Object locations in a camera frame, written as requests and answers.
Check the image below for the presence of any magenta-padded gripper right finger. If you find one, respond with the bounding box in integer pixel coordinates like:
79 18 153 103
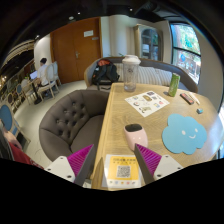
133 143 184 186

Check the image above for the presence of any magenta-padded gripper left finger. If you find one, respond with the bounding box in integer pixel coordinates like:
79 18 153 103
44 143 98 187

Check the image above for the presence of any pink computer mouse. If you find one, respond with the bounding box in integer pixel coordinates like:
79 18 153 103
123 123 149 152

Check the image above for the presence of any blue cloud-shaped mouse pad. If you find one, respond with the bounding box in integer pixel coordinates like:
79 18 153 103
161 113 208 156

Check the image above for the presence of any yellow code table card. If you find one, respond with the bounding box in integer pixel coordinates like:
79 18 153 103
101 153 143 190

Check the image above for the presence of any grey tufted armchair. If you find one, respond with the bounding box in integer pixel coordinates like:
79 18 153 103
38 89 110 163

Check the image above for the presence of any white sticker sheet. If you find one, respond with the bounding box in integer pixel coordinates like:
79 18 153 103
124 90 171 118

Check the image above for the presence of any black and red flat box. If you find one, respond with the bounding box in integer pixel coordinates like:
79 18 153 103
179 92 195 106

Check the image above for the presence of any white wrapped packet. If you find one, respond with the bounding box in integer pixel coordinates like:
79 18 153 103
187 91 202 106

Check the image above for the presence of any blue-backed chair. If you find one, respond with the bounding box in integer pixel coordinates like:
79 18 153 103
0 102 31 151

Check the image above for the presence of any green drink can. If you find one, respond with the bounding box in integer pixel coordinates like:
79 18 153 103
167 72 181 98

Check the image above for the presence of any white dining chair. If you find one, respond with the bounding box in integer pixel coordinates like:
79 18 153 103
37 63 62 101
19 78 38 105

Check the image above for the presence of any striped sofa cushion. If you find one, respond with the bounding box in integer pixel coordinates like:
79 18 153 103
114 63 126 83
137 65 158 86
154 68 174 87

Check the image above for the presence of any brown curved sofa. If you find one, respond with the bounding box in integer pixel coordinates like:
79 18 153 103
83 56 199 94

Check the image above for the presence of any person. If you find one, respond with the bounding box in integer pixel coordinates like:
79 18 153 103
35 57 51 88

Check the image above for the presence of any clear shaker bottle white lid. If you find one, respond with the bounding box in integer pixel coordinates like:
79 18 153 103
121 54 142 93

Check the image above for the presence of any black and orange backpack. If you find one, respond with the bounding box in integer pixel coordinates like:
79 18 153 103
91 58 120 90

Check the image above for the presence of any black-framed window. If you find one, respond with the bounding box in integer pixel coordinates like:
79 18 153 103
169 23 203 84

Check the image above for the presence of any brown wooden door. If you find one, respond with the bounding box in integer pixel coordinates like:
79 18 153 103
49 17 103 85

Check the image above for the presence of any beige arched glass cabinet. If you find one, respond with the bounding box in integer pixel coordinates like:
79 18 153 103
134 24 164 62

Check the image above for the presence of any white door sign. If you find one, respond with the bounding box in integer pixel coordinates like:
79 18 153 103
83 29 95 38

